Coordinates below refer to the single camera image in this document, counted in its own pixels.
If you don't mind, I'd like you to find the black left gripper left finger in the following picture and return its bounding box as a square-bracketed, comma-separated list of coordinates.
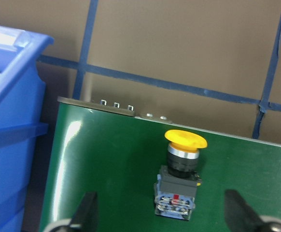
[69, 192, 98, 232]

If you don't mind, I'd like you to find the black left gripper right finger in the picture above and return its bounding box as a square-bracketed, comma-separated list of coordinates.
[224, 189, 271, 232]

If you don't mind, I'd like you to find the yellow push button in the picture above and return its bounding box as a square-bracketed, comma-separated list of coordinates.
[154, 130, 208, 221]

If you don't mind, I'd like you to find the green conveyor belt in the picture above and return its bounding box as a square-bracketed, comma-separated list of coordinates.
[39, 97, 281, 232]

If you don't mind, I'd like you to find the blue left plastic bin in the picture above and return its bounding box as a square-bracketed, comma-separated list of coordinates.
[0, 26, 54, 232]

